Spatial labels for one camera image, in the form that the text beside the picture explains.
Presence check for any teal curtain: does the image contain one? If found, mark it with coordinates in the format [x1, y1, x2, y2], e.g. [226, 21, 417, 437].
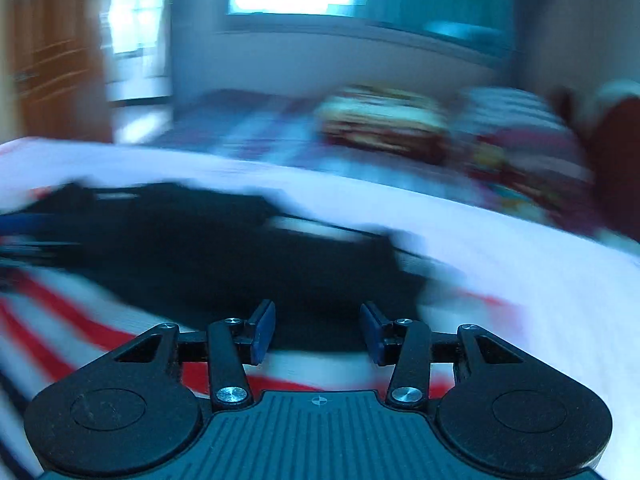
[357, 0, 518, 66]

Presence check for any striped knit sweater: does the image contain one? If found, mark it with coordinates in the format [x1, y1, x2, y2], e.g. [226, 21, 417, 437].
[0, 180, 531, 480]

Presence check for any colourful printed cloth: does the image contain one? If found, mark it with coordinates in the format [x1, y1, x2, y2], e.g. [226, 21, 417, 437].
[470, 145, 608, 241]

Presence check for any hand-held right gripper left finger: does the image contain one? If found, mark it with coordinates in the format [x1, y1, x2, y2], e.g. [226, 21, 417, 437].
[115, 299, 277, 413]

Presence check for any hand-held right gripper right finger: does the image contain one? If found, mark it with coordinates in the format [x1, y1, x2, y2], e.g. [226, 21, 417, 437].
[360, 301, 526, 408]

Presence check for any striped mattress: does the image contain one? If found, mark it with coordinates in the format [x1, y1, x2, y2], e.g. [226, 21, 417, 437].
[150, 89, 328, 161]

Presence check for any folded printed blanket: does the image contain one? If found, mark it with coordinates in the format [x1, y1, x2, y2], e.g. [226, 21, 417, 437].
[315, 85, 453, 165]

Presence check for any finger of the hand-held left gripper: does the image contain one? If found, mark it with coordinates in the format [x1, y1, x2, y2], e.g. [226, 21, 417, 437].
[0, 210, 87, 262]

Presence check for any sheer white curtain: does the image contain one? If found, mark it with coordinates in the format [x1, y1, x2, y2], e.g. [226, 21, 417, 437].
[102, 0, 173, 103]

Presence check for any wooden door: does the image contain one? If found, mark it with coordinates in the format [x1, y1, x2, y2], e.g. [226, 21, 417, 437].
[0, 0, 113, 143]

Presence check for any striped pillow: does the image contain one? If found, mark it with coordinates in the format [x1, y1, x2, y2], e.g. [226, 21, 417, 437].
[460, 85, 593, 183]

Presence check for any bed with floral sheet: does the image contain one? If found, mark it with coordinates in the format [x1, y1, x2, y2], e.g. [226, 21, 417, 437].
[0, 137, 640, 480]

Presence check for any red and white headboard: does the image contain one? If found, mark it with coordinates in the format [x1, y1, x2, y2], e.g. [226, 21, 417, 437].
[587, 79, 640, 243]

